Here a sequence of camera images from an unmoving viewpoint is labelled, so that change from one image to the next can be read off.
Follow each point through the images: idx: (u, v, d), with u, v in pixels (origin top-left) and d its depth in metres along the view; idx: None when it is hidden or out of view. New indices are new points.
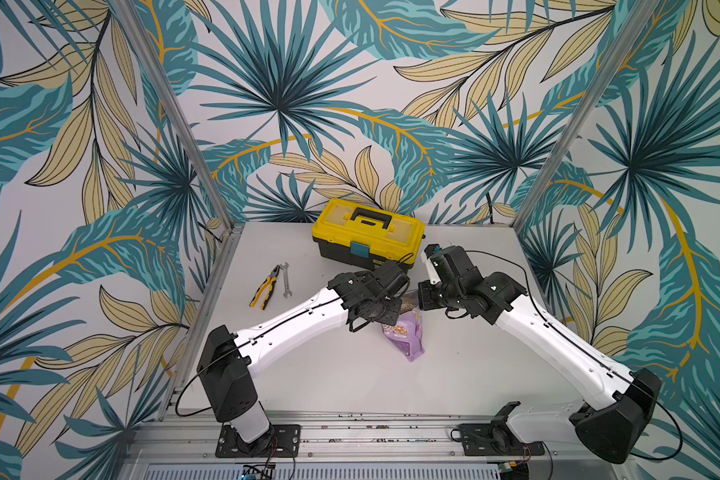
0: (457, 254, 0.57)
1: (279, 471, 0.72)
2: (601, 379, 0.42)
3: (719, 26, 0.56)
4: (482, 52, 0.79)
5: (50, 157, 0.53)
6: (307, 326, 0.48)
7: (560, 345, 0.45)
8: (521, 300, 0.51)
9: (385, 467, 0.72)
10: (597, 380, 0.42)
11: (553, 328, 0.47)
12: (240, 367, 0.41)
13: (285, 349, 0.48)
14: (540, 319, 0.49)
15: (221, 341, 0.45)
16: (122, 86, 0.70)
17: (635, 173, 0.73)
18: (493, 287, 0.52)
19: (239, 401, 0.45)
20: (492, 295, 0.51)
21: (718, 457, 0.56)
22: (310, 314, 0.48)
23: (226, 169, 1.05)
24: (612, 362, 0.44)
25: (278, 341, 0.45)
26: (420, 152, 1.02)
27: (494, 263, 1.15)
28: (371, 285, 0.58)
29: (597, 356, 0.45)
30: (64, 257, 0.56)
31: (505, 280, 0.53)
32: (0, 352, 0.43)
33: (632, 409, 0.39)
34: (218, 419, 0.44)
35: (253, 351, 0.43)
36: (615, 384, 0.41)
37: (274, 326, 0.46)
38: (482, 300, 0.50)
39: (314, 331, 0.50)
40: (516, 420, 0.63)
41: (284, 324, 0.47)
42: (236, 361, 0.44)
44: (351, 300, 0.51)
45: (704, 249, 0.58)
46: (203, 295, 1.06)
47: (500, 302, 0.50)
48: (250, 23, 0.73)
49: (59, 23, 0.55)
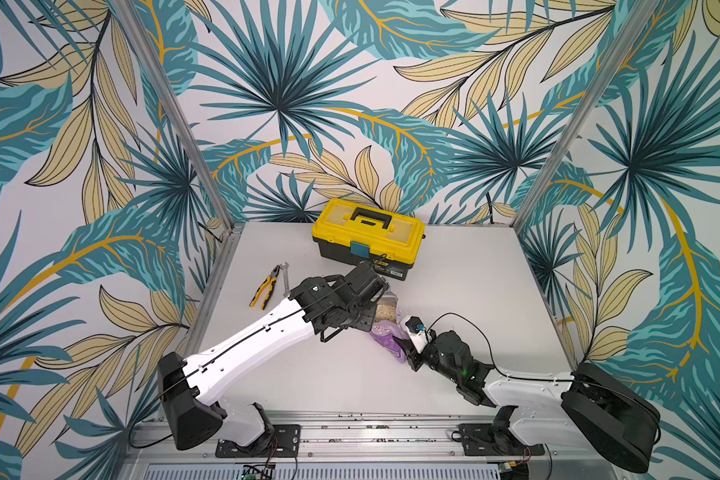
0: (453, 346, 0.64)
1: (279, 471, 0.72)
2: (552, 392, 0.50)
3: (719, 26, 0.56)
4: (482, 52, 0.79)
5: (51, 157, 0.53)
6: (265, 345, 0.43)
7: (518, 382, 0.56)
8: (491, 374, 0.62)
9: (386, 467, 0.72)
10: (551, 393, 0.50)
11: (514, 378, 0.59)
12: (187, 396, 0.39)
13: (244, 367, 0.43)
14: (504, 378, 0.60)
15: (172, 367, 0.41)
16: (122, 86, 0.70)
17: (635, 173, 0.73)
18: (474, 375, 0.67)
19: (199, 429, 0.43)
20: (480, 386, 0.63)
21: (718, 458, 0.56)
22: (266, 333, 0.44)
23: (225, 169, 1.05)
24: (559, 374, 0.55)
25: (230, 366, 0.41)
26: (420, 153, 1.02)
27: (496, 263, 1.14)
28: (340, 292, 0.53)
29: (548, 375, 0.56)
30: (64, 257, 0.56)
31: (487, 368, 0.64)
32: (0, 352, 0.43)
33: (576, 398, 0.46)
34: (178, 447, 0.42)
35: (202, 381, 0.40)
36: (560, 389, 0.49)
37: (227, 350, 0.42)
38: (474, 393, 0.63)
39: (276, 348, 0.46)
40: (519, 427, 0.62)
41: (240, 344, 0.43)
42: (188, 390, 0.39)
44: (315, 312, 0.46)
45: (704, 249, 0.58)
46: (203, 295, 1.06)
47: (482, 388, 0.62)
48: (250, 23, 0.73)
49: (59, 23, 0.55)
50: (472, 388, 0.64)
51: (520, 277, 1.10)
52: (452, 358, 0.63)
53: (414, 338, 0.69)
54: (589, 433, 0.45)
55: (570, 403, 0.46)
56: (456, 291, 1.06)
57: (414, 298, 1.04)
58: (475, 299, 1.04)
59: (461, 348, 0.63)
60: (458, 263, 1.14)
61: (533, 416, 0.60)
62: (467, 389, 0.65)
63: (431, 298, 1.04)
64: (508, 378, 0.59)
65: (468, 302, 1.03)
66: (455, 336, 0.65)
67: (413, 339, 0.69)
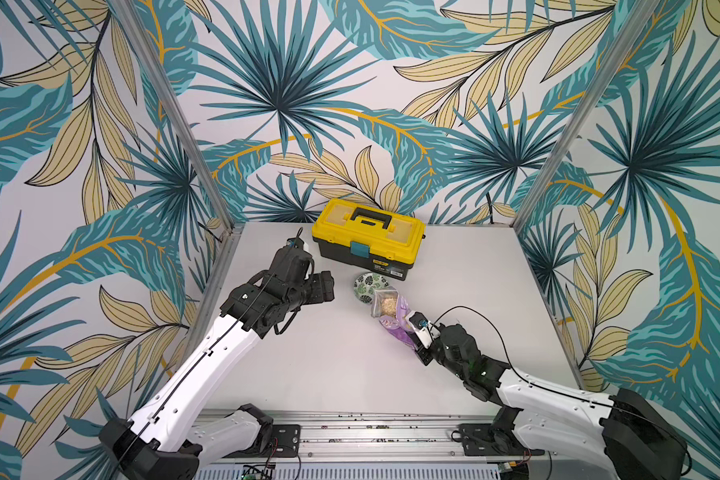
0: (458, 339, 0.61)
1: (280, 471, 0.72)
2: (586, 413, 0.47)
3: (719, 26, 0.56)
4: (482, 52, 0.79)
5: (51, 157, 0.53)
6: (212, 370, 0.42)
7: (546, 397, 0.52)
8: (506, 374, 0.60)
9: (387, 467, 0.72)
10: (584, 414, 0.47)
11: (536, 385, 0.55)
12: (151, 458, 0.36)
13: (199, 402, 0.42)
14: (524, 382, 0.57)
15: (118, 433, 0.37)
16: (122, 86, 0.70)
17: (635, 173, 0.73)
18: (484, 372, 0.63)
19: (179, 473, 0.42)
20: (490, 384, 0.60)
21: (718, 458, 0.56)
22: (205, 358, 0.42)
23: (225, 169, 1.05)
24: (591, 394, 0.49)
25: (184, 403, 0.40)
26: (420, 152, 1.02)
27: (496, 262, 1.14)
28: (269, 290, 0.52)
29: (578, 393, 0.50)
30: (64, 257, 0.56)
31: (496, 364, 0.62)
32: None
33: (619, 428, 0.43)
34: None
35: (157, 430, 0.38)
36: (598, 412, 0.46)
37: (173, 390, 0.40)
38: (483, 389, 0.60)
39: (226, 368, 0.45)
40: (524, 431, 0.62)
41: (185, 380, 0.41)
42: (147, 449, 0.37)
44: (254, 319, 0.45)
45: (704, 249, 0.58)
46: (203, 295, 1.06)
47: (494, 385, 0.60)
48: (250, 23, 0.73)
49: (59, 23, 0.55)
50: (480, 384, 0.62)
51: (520, 278, 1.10)
52: (457, 351, 0.61)
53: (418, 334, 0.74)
54: (620, 455, 0.44)
55: (610, 432, 0.43)
56: (456, 291, 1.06)
57: (414, 298, 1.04)
58: (476, 299, 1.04)
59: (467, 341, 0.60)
60: (458, 263, 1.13)
61: (541, 424, 0.60)
62: (475, 383, 0.62)
63: (432, 298, 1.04)
64: (525, 382, 0.57)
65: (469, 302, 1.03)
66: (461, 329, 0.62)
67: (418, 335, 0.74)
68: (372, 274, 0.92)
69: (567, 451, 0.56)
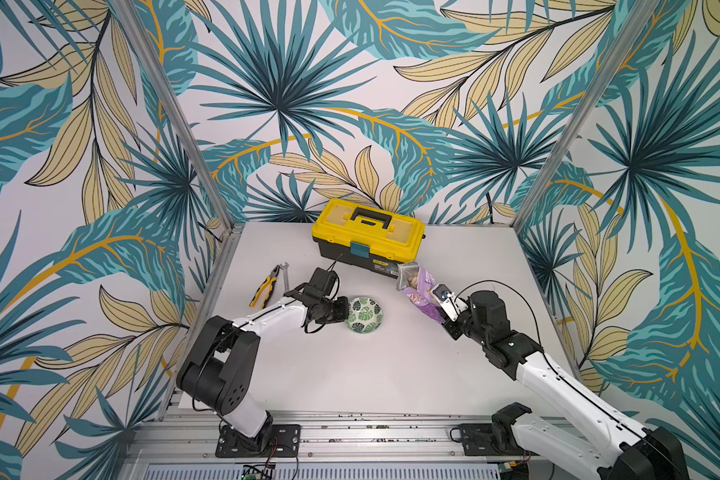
0: (488, 299, 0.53)
1: (279, 471, 0.72)
2: (609, 430, 0.44)
3: (719, 26, 0.56)
4: (482, 52, 0.79)
5: (50, 157, 0.53)
6: (286, 314, 0.59)
7: (570, 397, 0.49)
8: (533, 355, 0.56)
9: (386, 467, 0.72)
10: (605, 431, 0.44)
11: (564, 380, 0.51)
12: (252, 334, 0.49)
13: (270, 334, 0.55)
14: (551, 372, 0.53)
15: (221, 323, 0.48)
16: (122, 86, 0.70)
17: (635, 173, 0.73)
18: (511, 343, 0.59)
19: (237, 387, 0.47)
20: (510, 351, 0.58)
21: None
22: (279, 309, 0.58)
23: (225, 169, 1.05)
24: (624, 416, 0.45)
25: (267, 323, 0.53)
26: (420, 152, 1.02)
27: (496, 262, 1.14)
28: (310, 293, 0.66)
29: (609, 409, 0.46)
30: (64, 257, 0.56)
31: (523, 336, 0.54)
32: None
33: (639, 459, 0.40)
34: (218, 411, 0.44)
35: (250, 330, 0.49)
36: (623, 436, 0.43)
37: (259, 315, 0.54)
38: (501, 355, 0.58)
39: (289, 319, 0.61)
40: (523, 428, 0.63)
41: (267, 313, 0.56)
42: (245, 333, 0.47)
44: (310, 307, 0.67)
45: (704, 249, 0.58)
46: (203, 295, 1.06)
47: (516, 359, 0.56)
48: (250, 23, 0.73)
49: (59, 23, 0.55)
50: (500, 350, 0.59)
51: (521, 278, 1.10)
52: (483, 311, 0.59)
53: (443, 304, 0.73)
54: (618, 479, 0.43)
55: (629, 460, 0.40)
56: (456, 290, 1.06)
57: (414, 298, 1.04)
58: None
59: (497, 304, 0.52)
60: (459, 262, 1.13)
61: (542, 428, 0.60)
62: (493, 349, 0.60)
63: None
64: (557, 375, 0.52)
65: None
66: (493, 292, 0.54)
67: (444, 306, 0.73)
68: (359, 299, 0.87)
69: (567, 465, 0.54)
